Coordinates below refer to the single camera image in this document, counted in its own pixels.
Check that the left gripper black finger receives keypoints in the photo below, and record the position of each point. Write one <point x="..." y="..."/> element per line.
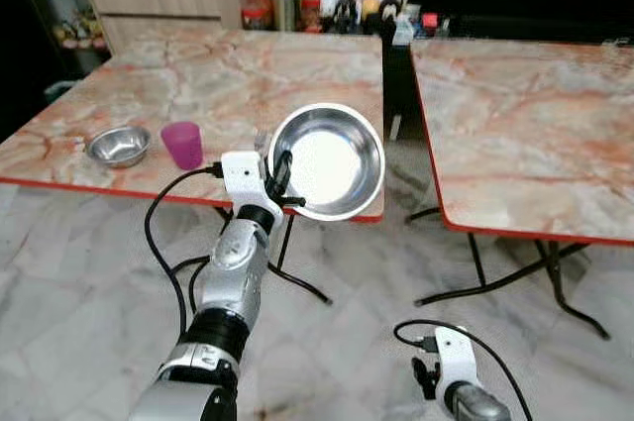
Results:
<point x="282" y="171"/>

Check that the round steel plate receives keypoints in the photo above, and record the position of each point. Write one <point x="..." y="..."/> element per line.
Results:
<point x="327" y="158"/>

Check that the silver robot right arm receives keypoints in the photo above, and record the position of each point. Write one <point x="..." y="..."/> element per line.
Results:
<point x="478" y="405"/>

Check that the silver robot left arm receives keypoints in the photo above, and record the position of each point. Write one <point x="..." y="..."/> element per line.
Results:
<point x="228" y="272"/>

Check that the purple plastic cup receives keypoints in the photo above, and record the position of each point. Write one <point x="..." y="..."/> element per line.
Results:
<point x="182" y="146"/>

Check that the marble-pattern folding table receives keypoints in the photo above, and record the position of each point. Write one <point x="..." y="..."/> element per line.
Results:
<point x="188" y="84"/>
<point x="535" y="134"/>

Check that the small steel bowl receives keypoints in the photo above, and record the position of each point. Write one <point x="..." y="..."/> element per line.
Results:
<point x="119" y="147"/>

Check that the yellow-capped bottle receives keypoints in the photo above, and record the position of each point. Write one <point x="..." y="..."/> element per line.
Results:
<point x="369" y="10"/>

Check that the clear plastic bottle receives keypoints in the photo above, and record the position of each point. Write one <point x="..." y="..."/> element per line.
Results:
<point x="403" y="30"/>

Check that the light wooden cabinet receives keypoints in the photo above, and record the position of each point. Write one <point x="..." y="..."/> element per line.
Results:
<point x="168" y="0"/>

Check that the small red-capped bottle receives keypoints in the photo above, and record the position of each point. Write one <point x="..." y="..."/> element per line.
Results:
<point x="429" y="23"/>

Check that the metal rack with jars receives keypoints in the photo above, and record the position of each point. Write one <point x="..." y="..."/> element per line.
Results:
<point x="74" y="30"/>

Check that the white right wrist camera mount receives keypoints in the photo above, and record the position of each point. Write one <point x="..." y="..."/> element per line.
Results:
<point x="456" y="354"/>

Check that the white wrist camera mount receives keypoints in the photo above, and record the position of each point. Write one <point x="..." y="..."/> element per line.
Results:
<point x="241" y="175"/>
<point x="456" y="354"/>

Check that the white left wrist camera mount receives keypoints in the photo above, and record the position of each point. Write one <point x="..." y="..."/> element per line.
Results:
<point x="241" y="175"/>

